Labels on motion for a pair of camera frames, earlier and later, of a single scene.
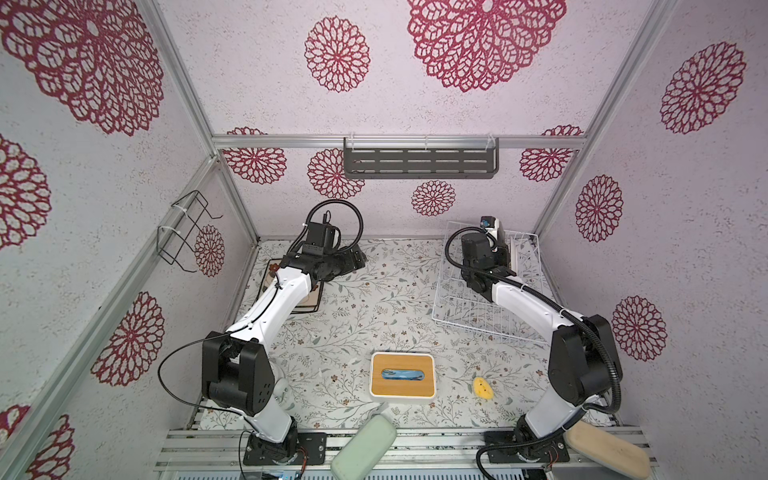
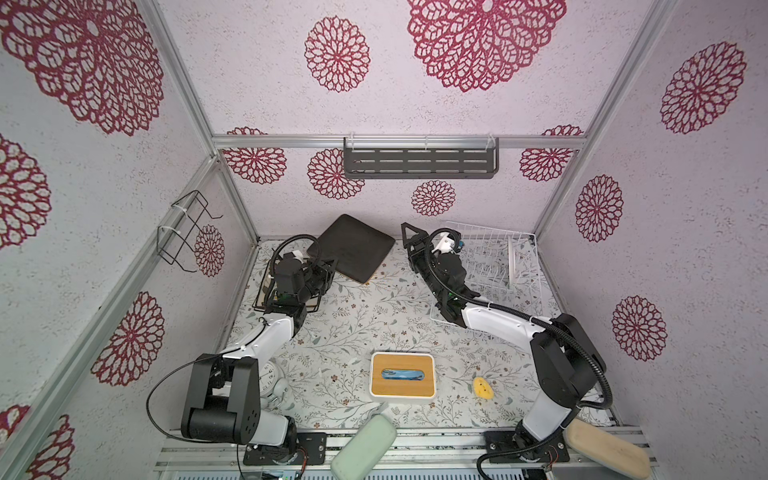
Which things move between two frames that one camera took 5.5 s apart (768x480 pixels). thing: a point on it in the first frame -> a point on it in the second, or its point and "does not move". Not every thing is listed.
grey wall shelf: x=421 y=157 does not move
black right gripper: x=502 y=257 -> x=415 y=245
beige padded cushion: x=608 y=449 does not move
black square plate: x=500 y=234 -> x=359 y=249
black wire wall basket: x=173 y=240 does not move
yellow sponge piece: x=483 y=388 does not move
